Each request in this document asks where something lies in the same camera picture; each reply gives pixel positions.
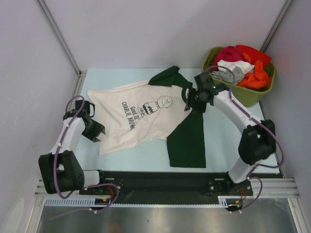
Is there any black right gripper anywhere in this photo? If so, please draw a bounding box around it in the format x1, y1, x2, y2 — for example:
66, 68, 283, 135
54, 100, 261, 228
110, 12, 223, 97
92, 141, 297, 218
185, 87, 208, 114

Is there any cream and green t-shirt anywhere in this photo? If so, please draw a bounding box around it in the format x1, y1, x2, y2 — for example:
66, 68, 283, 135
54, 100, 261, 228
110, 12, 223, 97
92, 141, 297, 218
87, 66, 206, 168

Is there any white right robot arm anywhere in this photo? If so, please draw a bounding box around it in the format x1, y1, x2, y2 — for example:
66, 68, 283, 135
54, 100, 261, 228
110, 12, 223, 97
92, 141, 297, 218
186, 72, 276, 195

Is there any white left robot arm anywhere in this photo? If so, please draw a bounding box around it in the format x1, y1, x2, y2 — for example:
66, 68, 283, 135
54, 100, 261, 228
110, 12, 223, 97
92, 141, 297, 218
38, 96, 107, 199

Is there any grey shirt in bin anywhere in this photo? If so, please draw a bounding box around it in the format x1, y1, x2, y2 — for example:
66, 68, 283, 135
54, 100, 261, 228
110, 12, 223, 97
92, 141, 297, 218
210, 67, 244, 84

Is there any green plastic bin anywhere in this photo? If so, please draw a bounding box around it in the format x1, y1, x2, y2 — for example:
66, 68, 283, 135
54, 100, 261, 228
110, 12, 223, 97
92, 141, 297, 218
202, 47, 276, 107

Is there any crimson shirt in bin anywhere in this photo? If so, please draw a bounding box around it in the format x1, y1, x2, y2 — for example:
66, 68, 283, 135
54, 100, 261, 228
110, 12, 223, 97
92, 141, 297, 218
212, 46, 245, 66

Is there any white shirt in bin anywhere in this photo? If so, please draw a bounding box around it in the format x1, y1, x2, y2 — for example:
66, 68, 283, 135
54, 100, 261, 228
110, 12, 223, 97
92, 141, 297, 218
217, 60, 254, 74

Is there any orange shirt in bin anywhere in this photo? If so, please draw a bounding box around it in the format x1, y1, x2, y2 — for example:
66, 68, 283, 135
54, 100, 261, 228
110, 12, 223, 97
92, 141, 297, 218
238, 60, 269, 90

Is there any red shirt in bin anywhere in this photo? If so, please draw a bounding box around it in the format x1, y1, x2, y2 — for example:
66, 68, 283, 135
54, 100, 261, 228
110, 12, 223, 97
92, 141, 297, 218
235, 45, 271, 68

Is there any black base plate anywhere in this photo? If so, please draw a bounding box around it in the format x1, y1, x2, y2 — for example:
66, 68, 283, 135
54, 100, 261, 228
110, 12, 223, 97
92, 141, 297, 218
79, 169, 255, 204

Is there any white slotted cable duct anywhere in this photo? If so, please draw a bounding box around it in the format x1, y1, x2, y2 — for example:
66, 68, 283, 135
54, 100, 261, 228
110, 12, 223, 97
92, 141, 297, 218
44, 196, 244, 211

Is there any left aluminium frame post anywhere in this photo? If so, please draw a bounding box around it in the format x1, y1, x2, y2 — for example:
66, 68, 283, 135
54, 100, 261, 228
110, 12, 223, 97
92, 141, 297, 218
35, 0, 82, 75

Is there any aluminium frame post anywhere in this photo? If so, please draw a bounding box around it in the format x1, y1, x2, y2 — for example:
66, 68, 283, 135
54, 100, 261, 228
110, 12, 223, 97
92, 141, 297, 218
35, 0, 82, 75
260, 0, 295, 52

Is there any right aluminium frame post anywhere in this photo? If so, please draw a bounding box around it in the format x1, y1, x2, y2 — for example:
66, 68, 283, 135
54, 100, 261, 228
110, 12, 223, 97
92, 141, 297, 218
260, 0, 295, 52

